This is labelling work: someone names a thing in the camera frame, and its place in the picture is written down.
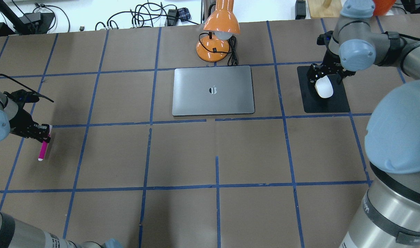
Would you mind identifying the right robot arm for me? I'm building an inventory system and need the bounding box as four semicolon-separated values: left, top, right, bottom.
307;0;420;248

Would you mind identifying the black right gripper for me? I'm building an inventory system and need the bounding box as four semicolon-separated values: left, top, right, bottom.
306;32;355;84

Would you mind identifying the black mousepad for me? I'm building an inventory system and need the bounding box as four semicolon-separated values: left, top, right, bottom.
297;66;350;113

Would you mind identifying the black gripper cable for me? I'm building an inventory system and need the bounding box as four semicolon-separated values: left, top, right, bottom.
0;74;55;103

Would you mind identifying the silver laptop notebook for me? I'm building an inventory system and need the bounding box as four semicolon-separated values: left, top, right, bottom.
172;65;255;116

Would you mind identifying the black power adapter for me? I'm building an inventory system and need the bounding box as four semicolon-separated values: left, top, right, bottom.
294;0;306;20

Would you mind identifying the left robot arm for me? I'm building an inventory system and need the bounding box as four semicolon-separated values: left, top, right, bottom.
0;91;123;248

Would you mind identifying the orange cylindrical container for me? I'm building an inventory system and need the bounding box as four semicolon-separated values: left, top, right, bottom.
373;0;396;16

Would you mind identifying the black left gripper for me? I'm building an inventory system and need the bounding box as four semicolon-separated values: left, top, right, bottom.
3;90;53;143

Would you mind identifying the white computer mouse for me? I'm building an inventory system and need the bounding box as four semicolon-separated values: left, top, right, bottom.
314;76;333;99

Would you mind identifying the orange desk lamp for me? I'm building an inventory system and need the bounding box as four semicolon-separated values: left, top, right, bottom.
196;0;240;66

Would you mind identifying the pink pen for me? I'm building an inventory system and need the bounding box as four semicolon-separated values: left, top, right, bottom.
38;125;53;162

